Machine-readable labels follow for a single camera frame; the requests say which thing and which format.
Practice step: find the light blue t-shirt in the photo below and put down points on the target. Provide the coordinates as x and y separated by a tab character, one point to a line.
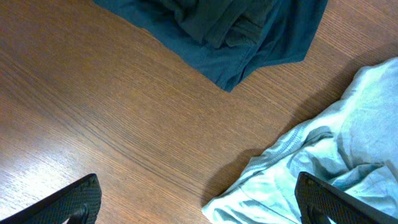
351	145

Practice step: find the navy blue folded garment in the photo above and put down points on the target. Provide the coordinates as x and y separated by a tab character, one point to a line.
286	38

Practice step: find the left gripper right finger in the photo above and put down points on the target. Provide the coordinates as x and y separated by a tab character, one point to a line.
322	203

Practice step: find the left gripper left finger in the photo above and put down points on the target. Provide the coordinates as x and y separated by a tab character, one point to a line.
78	202

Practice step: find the black folded garment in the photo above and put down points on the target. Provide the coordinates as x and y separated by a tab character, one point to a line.
221	22

